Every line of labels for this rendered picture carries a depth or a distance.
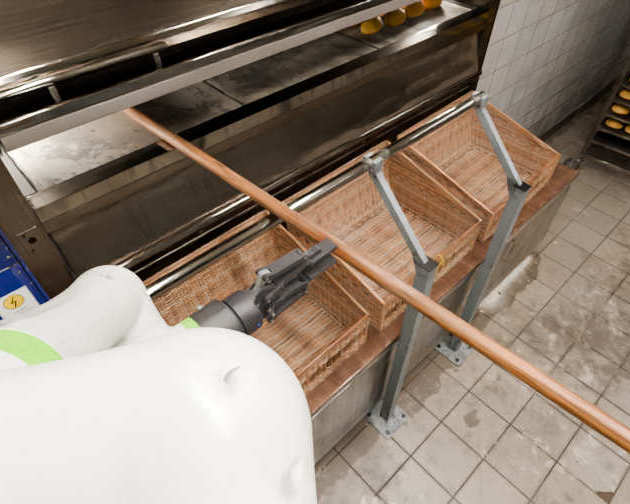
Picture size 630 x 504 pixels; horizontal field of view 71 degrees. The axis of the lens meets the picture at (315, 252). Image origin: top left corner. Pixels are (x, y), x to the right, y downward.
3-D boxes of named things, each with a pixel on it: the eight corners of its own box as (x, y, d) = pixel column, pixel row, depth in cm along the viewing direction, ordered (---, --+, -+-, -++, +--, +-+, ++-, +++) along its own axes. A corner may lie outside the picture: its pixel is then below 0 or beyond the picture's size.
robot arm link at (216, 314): (227, 377, 72) (218, 347, 66) (187, 333, 78) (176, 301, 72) (256, 354, 75) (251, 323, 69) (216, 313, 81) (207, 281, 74)
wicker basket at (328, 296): (134, 353, 140) (104, 300, 120) (271, 261, 167) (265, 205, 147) (226, 471, 116) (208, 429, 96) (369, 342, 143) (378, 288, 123)
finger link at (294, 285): (267, 308, 77) (267, 314, 78) (313, 281, 83) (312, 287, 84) (253, 295, 79) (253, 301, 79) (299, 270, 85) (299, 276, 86)
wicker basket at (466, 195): (385, 189, 197) (393, 134, 177) (457, 140, 224) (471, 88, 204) (482, 246, 173) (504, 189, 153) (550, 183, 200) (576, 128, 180)
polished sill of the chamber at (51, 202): (31, 211, 102) (23, 197, 100) (474, 17, 187) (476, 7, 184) (41, 224, 99) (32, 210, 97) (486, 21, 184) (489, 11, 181)
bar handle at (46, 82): (3, 130, 75) (1, 128, 76) (176, 71, 90) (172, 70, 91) (-17, 96, 71) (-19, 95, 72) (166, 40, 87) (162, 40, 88)
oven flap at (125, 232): (82, 286, 115) (39, 219, 105) (473, 74, 199) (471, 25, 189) (87, 291, 112) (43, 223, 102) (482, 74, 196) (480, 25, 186)
